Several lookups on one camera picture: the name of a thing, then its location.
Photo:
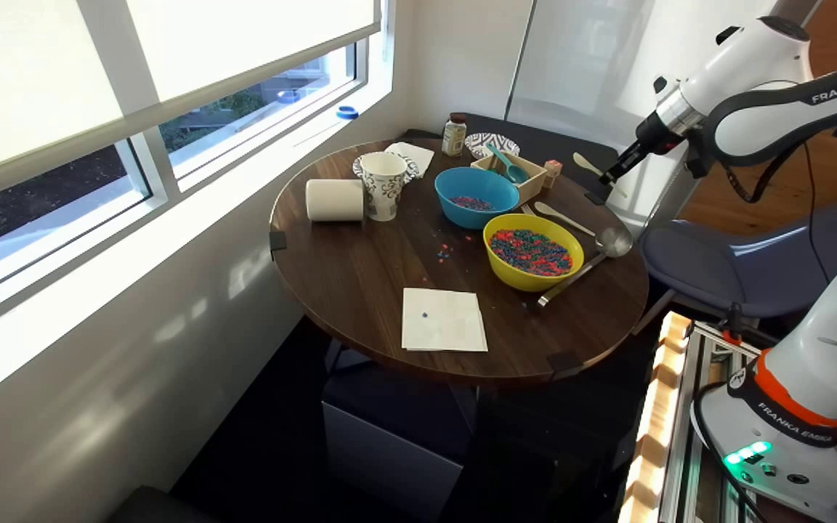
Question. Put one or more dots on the grey cabinet under table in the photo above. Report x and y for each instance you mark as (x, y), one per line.
(391, 444)

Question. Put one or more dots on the patterned flat paper plate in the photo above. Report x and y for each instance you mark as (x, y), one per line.
(482, 145)

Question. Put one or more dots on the cream plastic spoon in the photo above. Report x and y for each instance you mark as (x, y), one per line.
(589, 163)

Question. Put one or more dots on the teal plastic spoon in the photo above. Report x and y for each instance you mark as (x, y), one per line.
(512, 166)

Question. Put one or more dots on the large flat white napkin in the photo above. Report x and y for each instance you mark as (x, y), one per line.
(442, 320)

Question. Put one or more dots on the small heap colourful candies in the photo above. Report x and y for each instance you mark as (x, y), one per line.
(476, 202)

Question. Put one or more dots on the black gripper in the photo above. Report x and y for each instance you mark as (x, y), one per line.
(633, 160)

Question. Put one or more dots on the yellow bowl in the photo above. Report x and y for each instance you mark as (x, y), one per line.
(524, 280)

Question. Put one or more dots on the patterned paper cup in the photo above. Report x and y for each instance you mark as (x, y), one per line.
(383, 190)

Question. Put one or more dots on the patterned paper bowl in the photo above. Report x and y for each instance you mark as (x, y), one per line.
(364, 166)

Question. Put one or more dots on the white window frame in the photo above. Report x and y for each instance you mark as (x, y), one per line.
(131, 97)

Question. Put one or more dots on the open wooden box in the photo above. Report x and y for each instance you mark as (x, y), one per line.
(532, 182)

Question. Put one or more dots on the white glossy board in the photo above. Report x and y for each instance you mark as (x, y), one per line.
(582, 67)

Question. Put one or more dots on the metal ladle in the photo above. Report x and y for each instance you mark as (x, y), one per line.
(617, 243)

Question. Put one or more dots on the light wooden rail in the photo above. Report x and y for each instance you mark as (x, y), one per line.
(653, 424)

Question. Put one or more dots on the white roller blind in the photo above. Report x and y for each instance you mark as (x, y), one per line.
(22, 87)
(245, 39)

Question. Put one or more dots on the blue bowl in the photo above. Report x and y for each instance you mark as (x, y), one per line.
(464, 219)

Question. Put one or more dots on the glass jar with dark lid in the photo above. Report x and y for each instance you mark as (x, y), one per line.
(455, 136)

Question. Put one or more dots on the spilled colourful candy pieces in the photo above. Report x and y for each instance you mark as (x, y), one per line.
(442, 250)

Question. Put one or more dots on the metal robot mount frame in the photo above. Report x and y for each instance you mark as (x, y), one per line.
(705, 386)

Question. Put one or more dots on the blue tape roll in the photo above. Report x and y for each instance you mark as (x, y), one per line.
(348, 112)

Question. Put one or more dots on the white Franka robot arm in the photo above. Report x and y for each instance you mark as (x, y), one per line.
(777, 59)

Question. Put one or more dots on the large heap colourful candies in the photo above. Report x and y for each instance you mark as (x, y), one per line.
(532, 250)

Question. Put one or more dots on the white paper towel roll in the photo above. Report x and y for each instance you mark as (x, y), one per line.
(332, 202)

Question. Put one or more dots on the blue grey bench seat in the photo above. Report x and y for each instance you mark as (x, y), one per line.
(756, 266)

